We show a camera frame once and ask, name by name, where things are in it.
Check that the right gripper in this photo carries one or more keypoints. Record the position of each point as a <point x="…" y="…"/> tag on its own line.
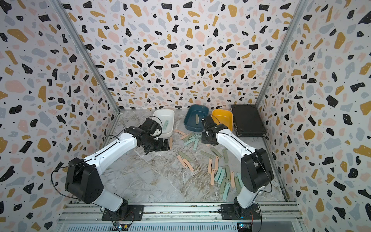
<point x="203" y="137"/>

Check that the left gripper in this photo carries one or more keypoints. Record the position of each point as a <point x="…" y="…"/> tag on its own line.
<point x="161" y="147"/>

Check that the pink knife pair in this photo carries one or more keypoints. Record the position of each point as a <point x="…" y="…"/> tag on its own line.
<point x="188" y="165"/>
<point x="182" y="161"/>

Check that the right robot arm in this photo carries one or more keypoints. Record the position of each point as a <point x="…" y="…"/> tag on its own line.
<point x="256" y="170"/>

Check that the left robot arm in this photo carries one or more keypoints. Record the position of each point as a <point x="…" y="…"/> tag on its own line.
<point x="83" y="179"/>

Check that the yellow storage box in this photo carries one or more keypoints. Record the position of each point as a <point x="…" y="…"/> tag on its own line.
<point x="223" y="116"/>

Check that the dark teal storage box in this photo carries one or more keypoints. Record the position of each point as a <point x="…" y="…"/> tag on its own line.
<point x="194" y="116"/>

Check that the white storage box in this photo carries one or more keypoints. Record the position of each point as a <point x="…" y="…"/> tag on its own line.
<point x="165" y="118"/>

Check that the olive knife centre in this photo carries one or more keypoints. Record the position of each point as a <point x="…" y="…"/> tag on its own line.
<point x="211" y="156"/>

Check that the olive knife top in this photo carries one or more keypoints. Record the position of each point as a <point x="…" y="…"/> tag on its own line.
<point x="187" y="136"/>

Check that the olive knife far right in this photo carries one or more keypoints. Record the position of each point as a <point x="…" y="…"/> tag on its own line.
<point x="225" y="155"/>

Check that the pink knife top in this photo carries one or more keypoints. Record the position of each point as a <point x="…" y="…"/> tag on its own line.
<point x="180" y="132"/>

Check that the olive knife bottom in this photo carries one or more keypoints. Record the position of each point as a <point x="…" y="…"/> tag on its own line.
<point x="228" y="173"/>

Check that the black case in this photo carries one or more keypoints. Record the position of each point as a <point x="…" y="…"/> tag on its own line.
<point x="247" y="121"/>

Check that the mint knife lowest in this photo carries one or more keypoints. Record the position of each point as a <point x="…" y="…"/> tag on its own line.
<point x="226" y="191"/>

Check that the olive knife lowest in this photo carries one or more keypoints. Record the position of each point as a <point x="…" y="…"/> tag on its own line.
<point x="222" y="185"/>

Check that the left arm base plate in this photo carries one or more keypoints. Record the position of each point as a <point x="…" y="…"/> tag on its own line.
<point x="125" y="212"/>

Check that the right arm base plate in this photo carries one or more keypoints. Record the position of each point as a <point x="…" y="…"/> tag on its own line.
<point x="234" y="212"/>

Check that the aluminium front rail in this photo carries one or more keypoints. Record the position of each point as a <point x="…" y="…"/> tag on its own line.
<point x="183" y="217"/>

